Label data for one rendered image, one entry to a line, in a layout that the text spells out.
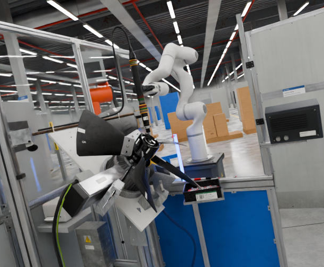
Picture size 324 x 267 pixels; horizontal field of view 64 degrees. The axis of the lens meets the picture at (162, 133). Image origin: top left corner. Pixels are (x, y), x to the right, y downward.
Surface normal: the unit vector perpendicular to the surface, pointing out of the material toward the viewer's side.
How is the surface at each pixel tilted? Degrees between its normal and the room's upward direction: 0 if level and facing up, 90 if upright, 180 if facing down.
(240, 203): 90
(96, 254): 90
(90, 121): 74
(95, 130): 79
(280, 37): 91
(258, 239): 90
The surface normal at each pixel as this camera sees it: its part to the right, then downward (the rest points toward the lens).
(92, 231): -0.42, 0.16
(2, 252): 0.88, -0.15
